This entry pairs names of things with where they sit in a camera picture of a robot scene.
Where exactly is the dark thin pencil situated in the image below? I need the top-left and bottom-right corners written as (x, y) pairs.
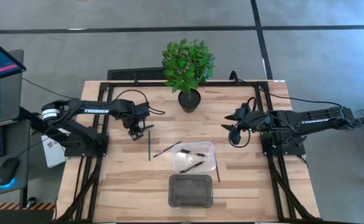
top-left (152, 140), bottom-right (183, 159)

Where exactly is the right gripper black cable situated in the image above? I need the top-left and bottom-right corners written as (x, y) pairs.
top-left (227, 96), bottom-right (257, 149)

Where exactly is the grey side desk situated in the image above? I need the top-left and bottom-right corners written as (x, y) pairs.
top-left (0, 119), bottom-right (32, 200)

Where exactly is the thin black floor cable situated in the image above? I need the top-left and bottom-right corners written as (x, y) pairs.
top-left (21, 77), bottom-right (82, 101)

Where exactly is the clear plastic container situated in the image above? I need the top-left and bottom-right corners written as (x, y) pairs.
top-left (171, 141), bottom-right (217, 175)

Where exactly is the grey display screen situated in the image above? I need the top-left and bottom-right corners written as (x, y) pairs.
top-left (0, 49), bottom-right (24, 127)

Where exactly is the black power cable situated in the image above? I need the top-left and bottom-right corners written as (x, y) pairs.
top-left (228, 70), bottom-right (344, 110)

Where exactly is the dark grey plastic container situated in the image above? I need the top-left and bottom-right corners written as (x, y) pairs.
top-left (167, 174), bottom-right (214, 208)

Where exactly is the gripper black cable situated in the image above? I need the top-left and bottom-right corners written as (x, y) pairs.
top-left (227, 96), bottom-right (257, 149)
top-left (113, 89), bottom-right (166, 115)

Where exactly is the black perforated floor mat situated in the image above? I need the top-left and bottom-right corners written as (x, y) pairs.
top-left (106, 67), bottom-right (167, 81)

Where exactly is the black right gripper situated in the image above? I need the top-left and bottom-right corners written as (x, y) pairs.
top-left (220, 107), bottom-right (271, 131)

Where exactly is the white cardboard box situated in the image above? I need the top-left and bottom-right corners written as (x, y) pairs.
top-left (40, 129), bottom-right (67, 169)

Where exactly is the red-brown pencil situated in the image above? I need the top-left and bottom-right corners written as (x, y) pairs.
top-left (213, 146), bottom-right (222, 183)

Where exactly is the black computer mouse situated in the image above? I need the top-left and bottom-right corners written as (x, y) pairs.
top-left (0, 157), bottom-right (21, 187)

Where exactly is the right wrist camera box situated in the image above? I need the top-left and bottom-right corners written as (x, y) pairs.
top-left (230, 123), bottom-right (243, 146)

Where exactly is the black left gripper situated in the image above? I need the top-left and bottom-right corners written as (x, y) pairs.
top-left (122, 113), bottom-right (147, 141)

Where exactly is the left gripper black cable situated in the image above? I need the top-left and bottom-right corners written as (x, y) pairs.
top-left (113, 89), bottom-right (166, 115)

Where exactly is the black pen with white sections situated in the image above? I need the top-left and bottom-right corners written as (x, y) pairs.
top-left (180, 149), bottom-right (208, 157)

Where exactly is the black aluminium table frame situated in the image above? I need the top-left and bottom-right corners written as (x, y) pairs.
top-left (55, 80), bottom-right (319, 222)

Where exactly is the green plant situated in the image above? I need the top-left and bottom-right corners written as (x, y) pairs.
top-left (161, 37), bottom-right (216, 113)

